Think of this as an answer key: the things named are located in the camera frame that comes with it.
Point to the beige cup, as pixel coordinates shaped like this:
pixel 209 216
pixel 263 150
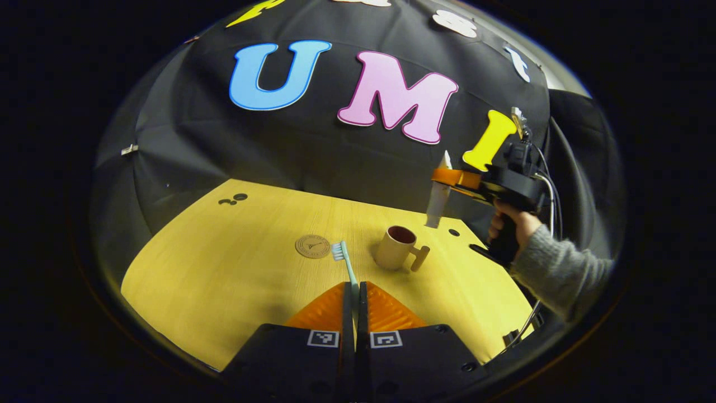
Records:
pixel 391 252

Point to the round tan coaster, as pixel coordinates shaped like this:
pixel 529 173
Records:
pixel 312 246

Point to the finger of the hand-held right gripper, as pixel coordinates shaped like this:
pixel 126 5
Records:
pixel 456 178

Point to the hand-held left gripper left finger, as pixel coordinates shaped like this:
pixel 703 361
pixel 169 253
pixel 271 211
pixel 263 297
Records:
pixel 291 364

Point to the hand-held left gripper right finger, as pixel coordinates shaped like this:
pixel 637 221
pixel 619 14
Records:
pixel 419 364

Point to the black backdrop cloth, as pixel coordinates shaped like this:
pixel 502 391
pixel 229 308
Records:
pixel 313 151

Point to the silver clip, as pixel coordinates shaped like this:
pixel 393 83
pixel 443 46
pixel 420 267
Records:
pixel 129 149

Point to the light blue toothbrush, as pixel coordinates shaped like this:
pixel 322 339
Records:
pixel 348 268

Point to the white toothpaste tube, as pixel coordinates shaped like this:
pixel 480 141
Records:
pixel 437 207

